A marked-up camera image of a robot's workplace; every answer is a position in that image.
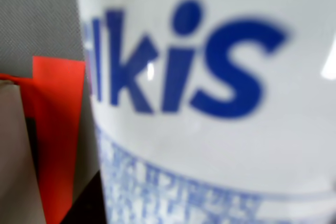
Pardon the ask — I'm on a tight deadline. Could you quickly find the white blue drink can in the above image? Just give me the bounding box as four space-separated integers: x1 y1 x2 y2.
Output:
76 0 336 224

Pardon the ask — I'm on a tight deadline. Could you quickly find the red paper sheet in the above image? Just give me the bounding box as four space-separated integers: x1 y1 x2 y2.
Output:
0 56 89 224

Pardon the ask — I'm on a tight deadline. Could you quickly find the dark grey table mat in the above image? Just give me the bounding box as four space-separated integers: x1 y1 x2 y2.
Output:
0 0 106 201

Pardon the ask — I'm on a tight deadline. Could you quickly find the white paper box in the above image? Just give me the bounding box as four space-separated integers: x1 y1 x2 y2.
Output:
0 79 48 224

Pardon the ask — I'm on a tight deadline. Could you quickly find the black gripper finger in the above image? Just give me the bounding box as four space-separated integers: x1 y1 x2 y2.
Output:
59 170 108 224

